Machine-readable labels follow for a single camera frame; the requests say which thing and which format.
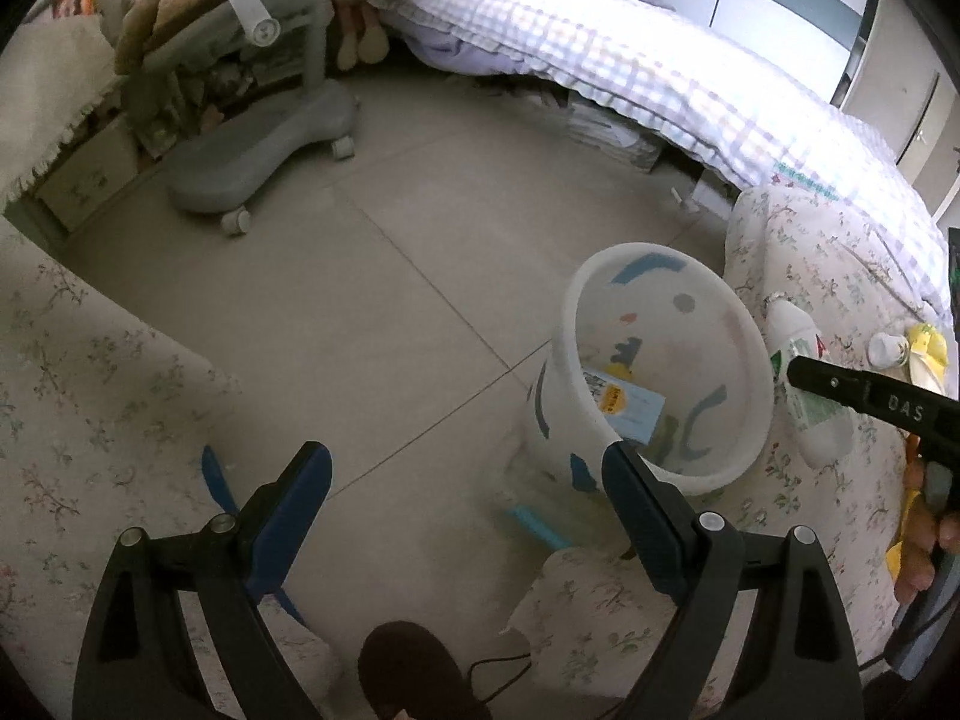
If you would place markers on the person's right hand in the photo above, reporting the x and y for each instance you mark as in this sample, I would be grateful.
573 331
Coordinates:
916 540

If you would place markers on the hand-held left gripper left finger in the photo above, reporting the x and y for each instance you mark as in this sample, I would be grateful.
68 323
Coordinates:
296 510

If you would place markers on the blue and white carton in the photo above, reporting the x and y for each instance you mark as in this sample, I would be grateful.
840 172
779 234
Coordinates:
630 405

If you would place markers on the purple duvet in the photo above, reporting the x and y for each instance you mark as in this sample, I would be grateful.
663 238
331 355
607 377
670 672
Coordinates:
450 52

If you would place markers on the cream fringed cloth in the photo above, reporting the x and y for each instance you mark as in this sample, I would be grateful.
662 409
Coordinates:
45 90

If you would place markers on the pink plush rabbit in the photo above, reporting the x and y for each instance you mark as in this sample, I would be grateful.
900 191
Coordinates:
352 15

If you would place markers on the flat boxes under bed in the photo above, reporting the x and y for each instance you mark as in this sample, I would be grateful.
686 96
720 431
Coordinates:
600 127

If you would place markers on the brown fuzzy blanket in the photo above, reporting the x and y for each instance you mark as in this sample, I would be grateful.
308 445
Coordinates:
146 30

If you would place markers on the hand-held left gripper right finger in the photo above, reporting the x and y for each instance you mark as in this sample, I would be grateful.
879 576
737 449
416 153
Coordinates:
637 517

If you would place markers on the white patterned trash bin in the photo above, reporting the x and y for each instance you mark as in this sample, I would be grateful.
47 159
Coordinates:
581 315

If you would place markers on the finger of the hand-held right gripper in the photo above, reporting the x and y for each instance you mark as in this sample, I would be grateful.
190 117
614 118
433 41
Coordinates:
825 382

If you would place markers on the grey wheeled chair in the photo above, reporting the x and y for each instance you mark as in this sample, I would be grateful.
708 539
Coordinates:
247 157

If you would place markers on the bed with checkered blanket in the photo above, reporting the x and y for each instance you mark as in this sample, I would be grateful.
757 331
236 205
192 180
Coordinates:
600 52

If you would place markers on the floral storage cabinet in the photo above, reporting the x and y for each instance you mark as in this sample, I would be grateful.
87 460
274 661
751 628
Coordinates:
82 176

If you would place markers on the crushed yellow paper bowl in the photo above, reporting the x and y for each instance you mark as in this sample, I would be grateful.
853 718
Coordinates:
928 349

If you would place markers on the clear box with blue lid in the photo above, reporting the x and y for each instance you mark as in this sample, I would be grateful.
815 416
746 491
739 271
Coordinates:
540 491

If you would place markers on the dark brown slipper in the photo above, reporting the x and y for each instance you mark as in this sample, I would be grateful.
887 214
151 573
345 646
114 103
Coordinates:
405 667

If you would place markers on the cream door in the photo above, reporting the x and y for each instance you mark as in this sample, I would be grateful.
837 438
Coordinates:
900 112

